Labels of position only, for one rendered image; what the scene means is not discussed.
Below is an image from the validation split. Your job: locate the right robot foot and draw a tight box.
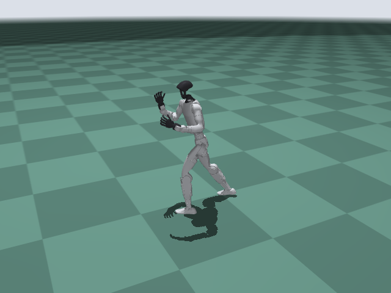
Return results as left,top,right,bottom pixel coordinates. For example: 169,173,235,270
217,188,236,195

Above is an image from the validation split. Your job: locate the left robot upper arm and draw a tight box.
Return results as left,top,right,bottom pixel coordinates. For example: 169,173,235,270
191,104,203,134

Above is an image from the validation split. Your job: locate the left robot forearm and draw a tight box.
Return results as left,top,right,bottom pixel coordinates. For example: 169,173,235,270
174,125,203,134

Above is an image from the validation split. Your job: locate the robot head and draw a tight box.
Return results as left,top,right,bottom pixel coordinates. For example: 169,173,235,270
177,81,195,103

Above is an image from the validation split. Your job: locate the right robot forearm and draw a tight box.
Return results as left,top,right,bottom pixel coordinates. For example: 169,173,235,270
160,105,173,118

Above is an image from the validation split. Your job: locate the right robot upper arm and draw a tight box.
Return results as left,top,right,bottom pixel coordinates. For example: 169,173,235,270
171,99,183,121

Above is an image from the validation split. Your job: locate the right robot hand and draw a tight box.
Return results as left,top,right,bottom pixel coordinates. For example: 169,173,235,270
154,91,165,110

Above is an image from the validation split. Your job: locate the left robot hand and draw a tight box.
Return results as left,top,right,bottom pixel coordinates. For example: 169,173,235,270
160,114,181,130

